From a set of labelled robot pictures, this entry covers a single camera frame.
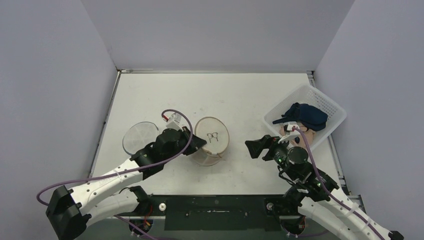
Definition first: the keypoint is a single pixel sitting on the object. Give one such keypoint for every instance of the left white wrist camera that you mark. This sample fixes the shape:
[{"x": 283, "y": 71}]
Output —
[{"x": 173, "y": 122}]

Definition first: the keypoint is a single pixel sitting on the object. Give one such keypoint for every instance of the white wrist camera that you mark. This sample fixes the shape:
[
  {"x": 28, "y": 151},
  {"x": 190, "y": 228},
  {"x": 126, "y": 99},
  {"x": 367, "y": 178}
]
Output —
[
  {"x": 290, "y": 131},
  {"x": 173, "y": 122}
]

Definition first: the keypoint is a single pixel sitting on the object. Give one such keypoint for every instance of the navy blue bra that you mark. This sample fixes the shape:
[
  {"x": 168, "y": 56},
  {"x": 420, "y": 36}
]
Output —
[{"x": 308, "y": 115}]

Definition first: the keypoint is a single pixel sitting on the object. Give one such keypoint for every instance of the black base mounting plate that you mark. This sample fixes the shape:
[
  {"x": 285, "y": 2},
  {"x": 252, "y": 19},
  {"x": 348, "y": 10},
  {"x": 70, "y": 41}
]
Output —
[{"x": 221, "y": 212}]

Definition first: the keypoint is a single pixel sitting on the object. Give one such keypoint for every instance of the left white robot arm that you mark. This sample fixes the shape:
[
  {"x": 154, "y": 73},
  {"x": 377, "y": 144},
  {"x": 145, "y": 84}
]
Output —
[{"x": 71, "y": 211}]

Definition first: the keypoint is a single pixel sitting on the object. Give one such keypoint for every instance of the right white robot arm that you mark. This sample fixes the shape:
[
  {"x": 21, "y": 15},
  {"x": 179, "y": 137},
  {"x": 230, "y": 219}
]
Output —
[{"x": 315, "y": 195}]

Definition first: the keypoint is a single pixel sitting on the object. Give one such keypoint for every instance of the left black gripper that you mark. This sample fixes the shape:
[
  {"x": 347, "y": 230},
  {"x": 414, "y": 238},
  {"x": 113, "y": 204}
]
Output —
[{"x": 197, "y": 143}]

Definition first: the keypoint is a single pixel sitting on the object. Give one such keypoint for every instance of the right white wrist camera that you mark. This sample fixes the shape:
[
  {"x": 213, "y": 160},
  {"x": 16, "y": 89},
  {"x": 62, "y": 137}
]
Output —
[{"x": 290, "y": 131}]

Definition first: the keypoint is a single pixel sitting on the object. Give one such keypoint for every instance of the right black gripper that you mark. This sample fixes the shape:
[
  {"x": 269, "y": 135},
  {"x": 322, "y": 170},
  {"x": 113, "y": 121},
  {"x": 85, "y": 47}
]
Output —
[{"x": 268, "y": 148}]

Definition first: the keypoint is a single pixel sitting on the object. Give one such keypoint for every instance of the beige bra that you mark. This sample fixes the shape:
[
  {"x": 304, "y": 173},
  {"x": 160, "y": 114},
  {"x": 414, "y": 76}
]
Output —
[{"x": 299, "y": 141}]

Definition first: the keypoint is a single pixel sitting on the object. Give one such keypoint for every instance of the blue-trim mesh laundry bag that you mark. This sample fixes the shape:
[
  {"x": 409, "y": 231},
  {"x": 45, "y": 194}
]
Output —
[{"x": 138, "y": 136}]

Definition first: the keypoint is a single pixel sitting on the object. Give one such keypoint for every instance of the white plastic basket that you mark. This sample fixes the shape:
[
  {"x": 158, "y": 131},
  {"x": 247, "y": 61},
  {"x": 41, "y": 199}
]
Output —
[{"x": 308, "y": 94}]

